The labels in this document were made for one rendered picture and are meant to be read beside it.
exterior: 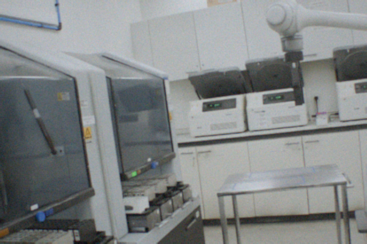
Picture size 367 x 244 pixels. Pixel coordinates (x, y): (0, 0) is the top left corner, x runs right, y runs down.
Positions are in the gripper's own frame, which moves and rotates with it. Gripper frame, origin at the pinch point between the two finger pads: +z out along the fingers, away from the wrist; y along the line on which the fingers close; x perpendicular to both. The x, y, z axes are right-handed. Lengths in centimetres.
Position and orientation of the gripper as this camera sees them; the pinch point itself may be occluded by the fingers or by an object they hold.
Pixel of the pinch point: (299, 102)
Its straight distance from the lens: 174.6
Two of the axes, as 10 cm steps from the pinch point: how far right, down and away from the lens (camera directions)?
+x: -9.3, 1.1, 3.4
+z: 1.3, 9.9, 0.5
